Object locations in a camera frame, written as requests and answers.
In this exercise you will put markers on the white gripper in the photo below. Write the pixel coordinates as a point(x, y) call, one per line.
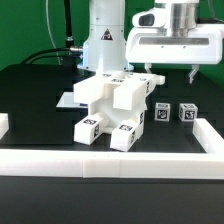
point(172, 36)

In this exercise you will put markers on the white chair back frame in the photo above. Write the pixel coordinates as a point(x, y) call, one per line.
point(99, 81)

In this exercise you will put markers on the white chair seat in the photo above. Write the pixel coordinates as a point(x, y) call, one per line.
point(113, 113)

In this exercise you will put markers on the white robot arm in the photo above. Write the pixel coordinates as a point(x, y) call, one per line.
point(105, 47)

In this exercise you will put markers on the white sheet with tags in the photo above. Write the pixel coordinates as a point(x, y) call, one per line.
point(66, 101)

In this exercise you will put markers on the white U-shaped obstacle fence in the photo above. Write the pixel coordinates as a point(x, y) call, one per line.
point(48, 163)

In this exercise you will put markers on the white block at left edge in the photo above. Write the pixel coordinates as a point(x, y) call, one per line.
point(4, 124)

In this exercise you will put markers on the black cable thick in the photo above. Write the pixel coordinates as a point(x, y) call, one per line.
point(53, 53)

